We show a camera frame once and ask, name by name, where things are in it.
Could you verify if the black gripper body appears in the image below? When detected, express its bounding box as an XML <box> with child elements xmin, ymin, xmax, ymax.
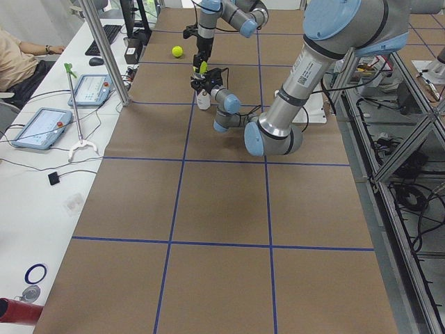
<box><xmin>191</xmin><ymin>78</ymin><xmax>215</xmax><ymax>94</ymax></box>
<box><xmin>193</xmin><ymin>36</ymin><xmax>213</xmax><ymax>66</ymax></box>

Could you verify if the Wilson yellow tennis ball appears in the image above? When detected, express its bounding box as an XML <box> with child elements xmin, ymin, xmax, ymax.
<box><xmin>198</xmin><ymin>61</ymin><xmax>208</xmax><ymax>74</ymax></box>

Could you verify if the clear plastic tennis ball can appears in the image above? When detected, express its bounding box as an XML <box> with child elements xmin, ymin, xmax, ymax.
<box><xmin>194</xmin><ymin>74</ymin><xmax>211</xmax><ymax>110</ymax></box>

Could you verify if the Roland Garros yellow tennis ball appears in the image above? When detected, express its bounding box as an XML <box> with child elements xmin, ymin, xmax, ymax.
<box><xmin>171</xmin><ymin>45</ymin><xmax>184</xmax><ymax>58</ymax></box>

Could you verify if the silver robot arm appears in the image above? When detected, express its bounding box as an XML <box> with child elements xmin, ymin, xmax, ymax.
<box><xmin>183</xmin><ymin>1</ymin><xmax>411</xmax><ymax>157</ymax></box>
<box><xmin>183</xmin><ymin>0</ymin><xmax>269</xmax><ymax>77</ymax></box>

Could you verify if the black box with label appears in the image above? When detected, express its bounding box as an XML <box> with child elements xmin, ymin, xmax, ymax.
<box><xmin>124</xmin><ymin>31</ymin><xmax>149</xmax><ymax>65</ymax></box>

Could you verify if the black computer monitor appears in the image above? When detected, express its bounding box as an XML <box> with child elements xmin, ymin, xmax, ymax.
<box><xmin>120</xmin><ymin>0</ymin><xmax>152</xmax><ymax>39</ymax></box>

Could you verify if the black computer keyboard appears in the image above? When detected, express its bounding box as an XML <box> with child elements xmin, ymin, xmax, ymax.
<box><xmin>84</xmin><ymin>24</ymin><xmax>123</xmax><ymax>57</ymax></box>

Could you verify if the black computer mouse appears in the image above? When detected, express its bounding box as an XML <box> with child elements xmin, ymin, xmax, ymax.
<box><xmin>88</xmin><ymin>57</ymin><xmax>104</xmax><ymax>67</ymax></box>

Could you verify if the far teach pendant tablet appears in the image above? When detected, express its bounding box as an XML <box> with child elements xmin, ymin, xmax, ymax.
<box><xmin>74</xmin><ymin>74</ymin><xmax>113</xmax><ymax>108</ymax></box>

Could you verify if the teach pendant tablet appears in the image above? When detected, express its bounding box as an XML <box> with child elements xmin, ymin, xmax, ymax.
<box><xmin>11</xmin><ymin>107</ymin><xmax>73</xmax><ymax>150</ymax></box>
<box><xmin>74</xmin><ymin>74</ymin><xmax>113</xmax><ymax>108</ymax></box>

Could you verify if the reacher grabber tool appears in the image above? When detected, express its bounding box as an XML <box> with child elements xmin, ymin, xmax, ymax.
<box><xmin>64</xmin><ymin>63</ymin><xmax>99</xmax><ymax>163</ymax></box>

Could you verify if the near teach pendant tablet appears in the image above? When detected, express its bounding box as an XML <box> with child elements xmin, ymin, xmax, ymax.
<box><xmin>11</xmin><ymin>107</ymin><xmax>73</xmax><ymax>150</ymax></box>

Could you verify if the small black square pad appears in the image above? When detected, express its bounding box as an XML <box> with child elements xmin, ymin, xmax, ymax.
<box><xmin>47</xmin><ymin>172</ymin><xmax>60</xmax><ymax>186</ymax></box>

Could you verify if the seated person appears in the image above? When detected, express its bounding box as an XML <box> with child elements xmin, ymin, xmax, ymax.
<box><xmin>1</xmin><ymin>29</ymin><xmax>65</xmax><ymax>109</ymax></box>

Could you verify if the red cylinder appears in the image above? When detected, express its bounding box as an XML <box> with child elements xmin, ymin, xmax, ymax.
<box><xmin>1</xmin><ymin>298</ymin><xmax>44</xmax><ymax>326</ymax></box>

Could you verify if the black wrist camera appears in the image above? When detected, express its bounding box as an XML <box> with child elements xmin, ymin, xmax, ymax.
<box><xmin>206</xmin><ymin>67</ymin><xmax>223</xmax><ymax>90</ymax></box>
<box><xmin>182</xmin><ymin>24</ymin><xmax>198</xmax><ymax>39</ymax></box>

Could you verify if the aluminium frame post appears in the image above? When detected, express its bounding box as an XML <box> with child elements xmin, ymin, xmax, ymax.
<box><xmin>79</xmin><ymin>0</ymin><xmax>130</xmax><ymax>106</ymax></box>

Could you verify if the blue tape ring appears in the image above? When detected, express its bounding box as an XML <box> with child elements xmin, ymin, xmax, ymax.
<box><xmin>24</xmin><ymin>263</ymin><xmax>48</xmax><ymax>285</ymax></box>

